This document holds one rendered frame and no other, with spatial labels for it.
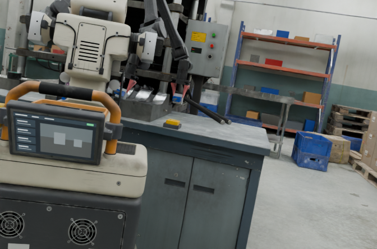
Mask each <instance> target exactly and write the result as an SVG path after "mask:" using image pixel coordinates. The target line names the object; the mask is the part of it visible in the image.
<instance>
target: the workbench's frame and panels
mask: <svg viewBox="0 0 377 249"><path fill-rule="evenodd" d="M120 123H122V124H123V129H122V136H121V139H118V140H117V141H120V142H128V143H133V144H141V145H143V146H145V147H146V150H147V164H148V170H147V174H146V180H145V187H144V192H143V194H142V197H141V211H140V219H139V225H138V229H137V236H136V243H135V244H136V247H137V249H246V246H247V240H248V237H249V231H250V226H251V221H252V215H253V212H254V206H255V201H256V195H257V192H258V186H259V181H260V175H261V170H262V167H263V161H264V156H269V155H270V150H269V149H264V148H260V147H255V146H250V145H244V144H239V143H235V142H230V141H224V140H219V139H214V138H210V137H205V136H199V135H194V134H190V133H185V132H180V131H174V130H169V129H165V128H160V127H155V126H150V125H146V124H141V123H135V122H130V121H124V120H120Z"/></svg>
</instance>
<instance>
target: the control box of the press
mask: <svg viewBox="0 0 377 249"><path fill-rule="evenodd" d="M228 32H229V26H228V25H225V24H217V23H213V22H205V21H198V20H190V19H189V20H188V25H186V39H185V46H186V48H187V50H188V54H189V57H188V58H189V59H190V61H191V62H192V63H193V68H192V70H190V71H188V73H187V79H186V80H188V79H189V75H190V76H191V77H192V79H193V81H194V90H193V95H191V93H190V90H189V89H188V90H187V92H188V94H189V97H190V99H191V100H192V101H194V102H196V103H198V104H200V99H201V92H202V88H203V85H204V84H205V83H206V82H207V81H208V80H209V79H210V78H211V77H212V78H216V79H220V76H221V73H222V67H223V60H224V54H225V51H226V45H227V38H228ZM198 111H199V110H198V109H196V108H195V107H193V106H192V105H190V111H189V114H192V115H196V116H197V115H198Z"/></svg>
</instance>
